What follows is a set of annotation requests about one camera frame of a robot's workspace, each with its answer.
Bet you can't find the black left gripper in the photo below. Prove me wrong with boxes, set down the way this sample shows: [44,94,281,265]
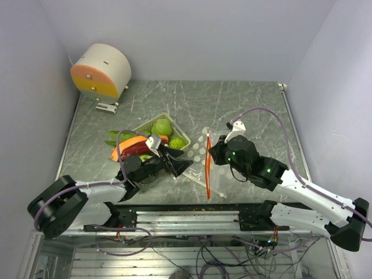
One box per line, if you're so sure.
[134,143,193,183]

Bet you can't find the clear bag orange zipper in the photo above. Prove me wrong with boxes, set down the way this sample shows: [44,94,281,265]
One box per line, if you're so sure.
[202,126,233,201]

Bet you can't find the red meat slab orange rind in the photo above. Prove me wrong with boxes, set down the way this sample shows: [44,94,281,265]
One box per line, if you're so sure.
[110,135,169,162]

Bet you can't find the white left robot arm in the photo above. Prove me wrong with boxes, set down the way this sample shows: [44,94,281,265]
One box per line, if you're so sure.
[27,145,193,239]

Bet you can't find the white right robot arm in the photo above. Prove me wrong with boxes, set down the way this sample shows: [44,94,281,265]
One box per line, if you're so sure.
[208,135,369,252]

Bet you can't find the clear bag white dots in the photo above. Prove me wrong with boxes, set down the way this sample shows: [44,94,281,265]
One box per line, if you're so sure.
[183,130,228,199]

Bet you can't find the green custard apple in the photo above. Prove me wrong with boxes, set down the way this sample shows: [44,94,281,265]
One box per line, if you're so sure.
[169,138,186,150]

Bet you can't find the pale green perforated basket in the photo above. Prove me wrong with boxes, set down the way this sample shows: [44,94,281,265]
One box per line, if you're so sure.
[134,113,191,152]

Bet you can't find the small green cabbage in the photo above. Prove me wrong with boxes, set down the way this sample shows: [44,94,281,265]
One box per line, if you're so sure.
[139,154,153,162]

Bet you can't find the large green cabbage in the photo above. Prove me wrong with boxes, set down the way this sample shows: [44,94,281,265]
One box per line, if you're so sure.
[151,119,173,137]

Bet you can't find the green leafy vegetable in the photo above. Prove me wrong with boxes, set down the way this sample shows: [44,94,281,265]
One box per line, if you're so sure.
[105,131,151,147]

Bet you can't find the small white grey block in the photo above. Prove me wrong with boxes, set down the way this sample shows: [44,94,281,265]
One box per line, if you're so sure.
[95,102,118,115]

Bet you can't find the round drawer cabinet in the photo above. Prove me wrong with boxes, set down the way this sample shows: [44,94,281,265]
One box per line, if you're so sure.
[70,43,131,105]

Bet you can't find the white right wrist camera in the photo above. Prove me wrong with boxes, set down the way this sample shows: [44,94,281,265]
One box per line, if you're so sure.
[224,120,246,143]

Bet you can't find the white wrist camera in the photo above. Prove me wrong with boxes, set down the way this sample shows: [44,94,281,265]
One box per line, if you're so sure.
[145,135,162,153]
[224,120,246,143]

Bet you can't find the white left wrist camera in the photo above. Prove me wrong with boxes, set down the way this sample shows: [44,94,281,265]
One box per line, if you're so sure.
[145,135,162,153]

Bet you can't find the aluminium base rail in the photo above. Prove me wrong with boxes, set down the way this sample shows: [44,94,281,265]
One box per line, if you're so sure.
[37,203,338,236]

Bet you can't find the loose cables under table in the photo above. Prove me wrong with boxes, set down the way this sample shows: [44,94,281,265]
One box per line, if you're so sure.
[92,226,323,279]

